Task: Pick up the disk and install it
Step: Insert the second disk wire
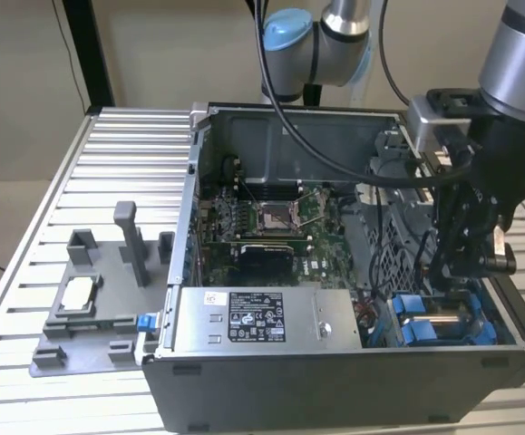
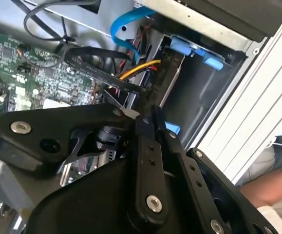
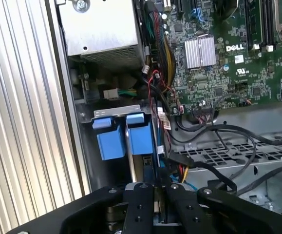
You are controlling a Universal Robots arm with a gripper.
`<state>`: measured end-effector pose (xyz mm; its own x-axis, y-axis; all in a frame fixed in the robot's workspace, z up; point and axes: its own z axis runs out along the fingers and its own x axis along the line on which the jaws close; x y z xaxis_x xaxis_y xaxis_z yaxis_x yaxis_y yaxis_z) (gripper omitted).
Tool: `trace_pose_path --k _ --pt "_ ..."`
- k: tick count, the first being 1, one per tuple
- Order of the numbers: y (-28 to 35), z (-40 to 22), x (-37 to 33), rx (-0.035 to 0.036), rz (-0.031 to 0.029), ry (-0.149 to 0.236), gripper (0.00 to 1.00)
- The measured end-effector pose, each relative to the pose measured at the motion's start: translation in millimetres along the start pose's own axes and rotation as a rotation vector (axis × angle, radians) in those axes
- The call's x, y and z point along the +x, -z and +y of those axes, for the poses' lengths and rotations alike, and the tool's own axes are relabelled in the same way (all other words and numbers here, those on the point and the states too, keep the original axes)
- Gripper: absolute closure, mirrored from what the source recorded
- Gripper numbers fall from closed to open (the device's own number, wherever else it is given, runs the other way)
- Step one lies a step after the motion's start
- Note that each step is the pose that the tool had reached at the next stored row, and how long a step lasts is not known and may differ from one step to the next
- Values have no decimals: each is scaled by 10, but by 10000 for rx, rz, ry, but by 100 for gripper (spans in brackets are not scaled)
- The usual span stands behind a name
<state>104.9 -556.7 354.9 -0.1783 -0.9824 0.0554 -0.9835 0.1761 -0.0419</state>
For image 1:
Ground power wire with black plug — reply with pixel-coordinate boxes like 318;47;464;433
415;228;433;294

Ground hard disk with blue carrier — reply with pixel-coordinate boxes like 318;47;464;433
391;292;472;327

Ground metal disk bay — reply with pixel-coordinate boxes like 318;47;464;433
341;156;501;350

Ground blue disk carrier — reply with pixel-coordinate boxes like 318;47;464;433
400;316;440;348

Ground metal socket cover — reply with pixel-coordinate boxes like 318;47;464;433
296;188;332;226

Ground green motherboard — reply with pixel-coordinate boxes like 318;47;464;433
193;179;358;291

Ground silver power supply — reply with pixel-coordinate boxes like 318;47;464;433
170;285;364;353

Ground CPU socket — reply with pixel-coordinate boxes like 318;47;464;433
252;201;302;237

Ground black graphics card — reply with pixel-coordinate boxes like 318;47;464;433
202;239;313;277

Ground thin metal locking lever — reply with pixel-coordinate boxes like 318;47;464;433
238;177;258;204

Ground dark grey PC case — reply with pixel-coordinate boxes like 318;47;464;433
140;101;525;435

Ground blue case release tab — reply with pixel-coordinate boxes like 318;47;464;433
137;313;160;335

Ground silver CPU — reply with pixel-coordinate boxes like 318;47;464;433
60;276;96;312

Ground grey parts rack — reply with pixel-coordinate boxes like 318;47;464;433
28;198;177;378

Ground thick black cable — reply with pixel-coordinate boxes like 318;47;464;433
377;0;415;108
252;0;476;189

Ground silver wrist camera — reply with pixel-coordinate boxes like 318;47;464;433
404;94;472;153

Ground black data wire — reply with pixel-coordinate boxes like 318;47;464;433
366;183;411;291

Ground red and black wire bundle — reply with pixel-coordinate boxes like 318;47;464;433
354;296;381;334

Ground black frame post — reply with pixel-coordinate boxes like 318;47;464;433
61;0;117;114

